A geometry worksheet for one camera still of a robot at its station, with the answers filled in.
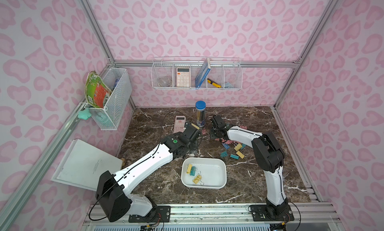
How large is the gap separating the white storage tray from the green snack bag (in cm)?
54

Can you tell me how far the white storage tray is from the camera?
0.82 metres

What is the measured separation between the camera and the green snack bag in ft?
2.25
